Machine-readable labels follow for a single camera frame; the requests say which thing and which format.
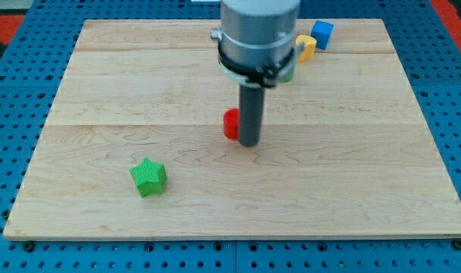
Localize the red cylinder block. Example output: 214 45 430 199
223 108 239 140

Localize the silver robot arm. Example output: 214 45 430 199
211 0 303 88

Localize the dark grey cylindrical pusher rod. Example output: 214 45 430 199
238 85 265 147

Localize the green cylinder block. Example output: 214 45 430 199
281 71 294 83

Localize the green star block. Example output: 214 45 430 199
130 157 168 198

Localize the wooden board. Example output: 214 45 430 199
4 19 461 241

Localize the yellow heart block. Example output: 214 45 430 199
295 35 317 62

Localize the blue cube block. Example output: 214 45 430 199
311 20 334 50

